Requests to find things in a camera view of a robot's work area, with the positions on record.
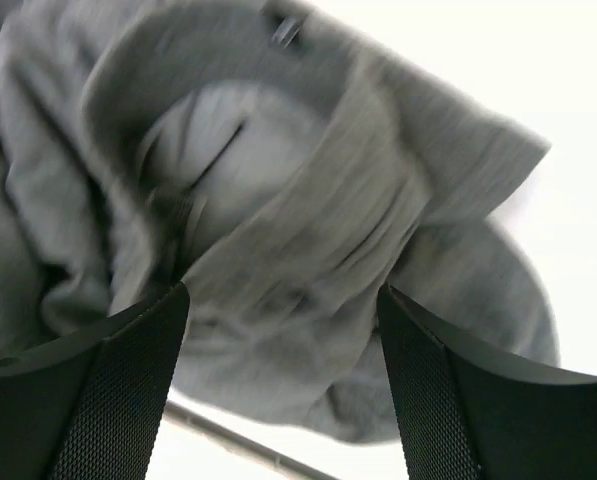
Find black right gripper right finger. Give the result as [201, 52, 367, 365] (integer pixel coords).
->
[377, 286, 597, 480]

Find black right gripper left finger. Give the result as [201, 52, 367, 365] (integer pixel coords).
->
[0, 283, 189, 480]

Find grey drawstring shorts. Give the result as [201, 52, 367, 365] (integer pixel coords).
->
[0, 1, 559, 443]

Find aluminium table edge rail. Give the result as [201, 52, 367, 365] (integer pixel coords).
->
[163, 400, 335, 480]

